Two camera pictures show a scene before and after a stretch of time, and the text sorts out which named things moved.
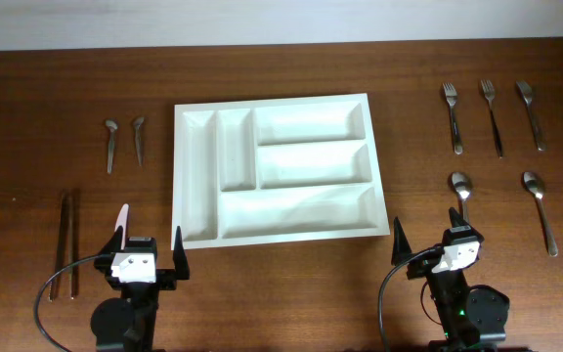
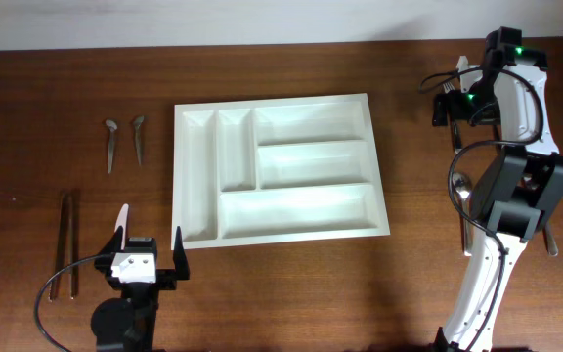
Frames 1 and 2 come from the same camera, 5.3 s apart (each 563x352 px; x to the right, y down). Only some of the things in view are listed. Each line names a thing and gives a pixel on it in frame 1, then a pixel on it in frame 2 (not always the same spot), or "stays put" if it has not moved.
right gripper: (401, 247) → (458, 110)
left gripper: (169, 277) stays put
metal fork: (452, 96) stays put
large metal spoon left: (462, 188) stays put
